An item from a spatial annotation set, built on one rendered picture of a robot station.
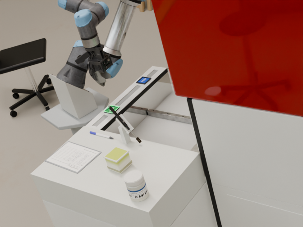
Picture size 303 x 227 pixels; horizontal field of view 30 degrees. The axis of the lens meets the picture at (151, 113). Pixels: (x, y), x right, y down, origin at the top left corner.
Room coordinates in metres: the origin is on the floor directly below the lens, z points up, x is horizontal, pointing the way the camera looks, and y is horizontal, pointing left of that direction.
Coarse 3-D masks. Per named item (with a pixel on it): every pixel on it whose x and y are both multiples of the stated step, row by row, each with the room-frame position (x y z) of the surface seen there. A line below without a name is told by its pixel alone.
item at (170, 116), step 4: (148, 112) 2.35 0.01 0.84; (152, 112) 2.33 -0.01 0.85; (156, 112) 2.32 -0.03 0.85; (160, 112) 2.31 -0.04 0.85; (164, 112) 2.30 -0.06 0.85; (152, 116) 2.34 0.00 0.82; (156, 116) 2.32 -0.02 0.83; (160, 116) 2.31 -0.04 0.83; (164, 116) 2.29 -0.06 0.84; (168, 116) 2.27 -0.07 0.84; (172, 116) 2.25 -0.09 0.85; (176, 116) 2.24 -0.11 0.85; (180, 116) 2.23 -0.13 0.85; (184, 116) 2.22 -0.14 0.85; (188, 116) 2.21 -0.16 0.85; (172, 120) 2.26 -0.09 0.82; (176, 120) 2.24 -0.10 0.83; (180, 120) 2.22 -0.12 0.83; (184, 120) 2.21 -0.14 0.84; (188, 120) 2.19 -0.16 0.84
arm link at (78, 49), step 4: (80, 40) 2.68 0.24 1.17; (76, 44) 2.67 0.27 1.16; (80, 44) 2.65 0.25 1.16; (76, 48) 2.65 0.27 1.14; (80, 48) 2.64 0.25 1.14; (84, 48) 2.63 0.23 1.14; (72, 52) 2.65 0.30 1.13; (76, 52) 2.63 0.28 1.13; (80, 52) 2.63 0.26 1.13; (84, 52) 2.62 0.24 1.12; (72, 56) 2.63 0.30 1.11; (76, 56) 2.62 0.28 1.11; (68, 60) 2.64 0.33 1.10; (72, 60) 2.62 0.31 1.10; (76, 64) 2.60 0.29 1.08; (80, 64) 2.60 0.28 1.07; (84, 64) 2.60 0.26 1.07; (84, 68) 2.60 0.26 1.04
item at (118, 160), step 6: (114, 150) 1.84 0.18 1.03; (120, 150) 1.83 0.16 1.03; (126, 150) 1.82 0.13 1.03; (108, 156) 1.81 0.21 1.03; (114, 156) 1.80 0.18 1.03; (120, 156) 1.79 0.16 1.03; (126, 156) 1.80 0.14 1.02; (108, 162) 1.81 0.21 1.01; (114, 162) 1.78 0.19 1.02; (120, 162) 1.78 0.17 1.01; (126, 162) 1.79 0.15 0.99; (114, 168) 1.79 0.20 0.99; (120, 168) 1.77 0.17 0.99; (126, 168) 1.79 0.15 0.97
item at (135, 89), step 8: (152, 72) 2.53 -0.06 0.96; (160, 72) 2.50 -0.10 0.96; (136, 80) 2.49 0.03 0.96; (152, 80) 2.44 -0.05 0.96; (128, 88) 2.43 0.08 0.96; (136, 88) 2.41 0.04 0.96; (144, 88) 2.39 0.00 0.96; (120, 96) 2.37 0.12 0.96; (128, 96) 2.36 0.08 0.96; (112, 104) 2.32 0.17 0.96; (120, 104) 2.31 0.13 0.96; (96, 120) 2.22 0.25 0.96; (104, 120) 2.20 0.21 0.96; (96, 128) 2.15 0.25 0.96
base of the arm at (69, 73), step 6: (66, 66) 2.62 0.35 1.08; (72, 66) 2.60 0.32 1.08; (60, 72) 2.61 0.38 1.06; (66, 72) 2.59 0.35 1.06; (72, 72) 2.58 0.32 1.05; (78, 72) 2.59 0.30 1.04; (84, 72) 2.60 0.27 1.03; (60, 78) 2.58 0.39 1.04; (66, 78) 2.56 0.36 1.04; (72, 78) 2.56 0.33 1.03; (78, 78) 2.57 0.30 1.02; (84, 78) 2.61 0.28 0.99; (72, 84) 2.55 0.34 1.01; (78, 84) 2.56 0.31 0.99; (84, 84) 2.60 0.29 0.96
